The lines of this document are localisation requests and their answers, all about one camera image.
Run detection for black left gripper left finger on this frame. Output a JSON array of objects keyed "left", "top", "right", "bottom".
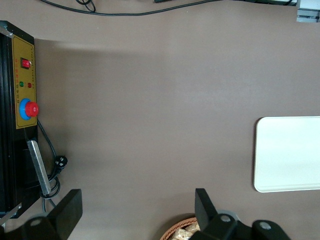
[{"left": 0, "top": 188, "right": 84, "bottom": 240}]

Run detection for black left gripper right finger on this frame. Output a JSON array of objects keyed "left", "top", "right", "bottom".
[{"left": 189, "top": 187, "right": 292, "bottom": 240}]

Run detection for white rectangular tray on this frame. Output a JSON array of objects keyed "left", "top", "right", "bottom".
[{"left": 253, "top": 115, "right": 320, "bottom": 193}]

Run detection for beige snack packets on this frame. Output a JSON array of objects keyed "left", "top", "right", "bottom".
[{"left": 171, "top": 221, "right": 201, "bottom": 240}]

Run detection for woven wicker basket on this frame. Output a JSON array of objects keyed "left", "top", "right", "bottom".
[{"left": 159, "top": 216, "right": 200, "bottom": 240}]

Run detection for silver metal bar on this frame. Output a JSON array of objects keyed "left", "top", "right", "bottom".
[{"left": 25, "top": 139, "right": 52, "bottom": 197}]

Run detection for black sealing machine yellow panel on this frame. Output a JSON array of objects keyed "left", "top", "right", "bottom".
[{"left": 0, "top": 20, "right": 41, "bottom": 220}]

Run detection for red emergency stop button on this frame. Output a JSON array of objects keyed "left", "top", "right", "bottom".
[{"left": 19, "top": 98, "right": 40, "bottom": 121}]

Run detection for black power cable with plug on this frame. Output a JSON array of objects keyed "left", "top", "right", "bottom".
[{"left": 36, "top": 118, "right": 69, "bottom": 214}]

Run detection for looped black cable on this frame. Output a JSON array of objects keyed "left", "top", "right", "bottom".
[{"left": 75, "top": 0, "right": 97, "bottom": 13}]

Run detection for long black cable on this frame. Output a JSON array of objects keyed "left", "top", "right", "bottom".
[{"left": 39, "top": 0, "right": 227, "bottom": 17}]

